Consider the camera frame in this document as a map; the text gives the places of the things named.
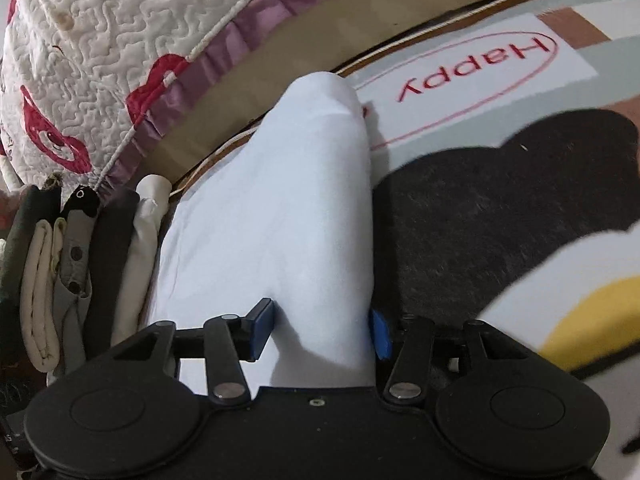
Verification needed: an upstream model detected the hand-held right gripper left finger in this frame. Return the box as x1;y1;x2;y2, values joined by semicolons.
107;298;276;406

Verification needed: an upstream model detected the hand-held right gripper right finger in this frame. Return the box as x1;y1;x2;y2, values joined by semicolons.
369;309;533;405

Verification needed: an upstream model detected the white t-shirt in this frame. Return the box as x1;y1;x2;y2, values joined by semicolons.
142;71;378;396

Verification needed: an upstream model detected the white folded cloth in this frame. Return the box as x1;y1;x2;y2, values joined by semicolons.
112;174;173;348

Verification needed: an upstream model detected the black folded cloth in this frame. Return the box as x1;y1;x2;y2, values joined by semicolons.
82;189;142;356

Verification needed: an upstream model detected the grey folded garment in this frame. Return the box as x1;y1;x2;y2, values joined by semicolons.
52;195;101;381

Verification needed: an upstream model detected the cream folded cloth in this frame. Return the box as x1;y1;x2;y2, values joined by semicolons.
20;217;68;373

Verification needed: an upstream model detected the dark olive folded cloth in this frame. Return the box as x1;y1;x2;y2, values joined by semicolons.
0;185;61;321

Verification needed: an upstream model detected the quilted bear-print blanket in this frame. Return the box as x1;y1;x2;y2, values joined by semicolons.
0;0;406;196

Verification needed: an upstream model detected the checked bed mat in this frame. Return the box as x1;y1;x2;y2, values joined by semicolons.
165;0;640;201

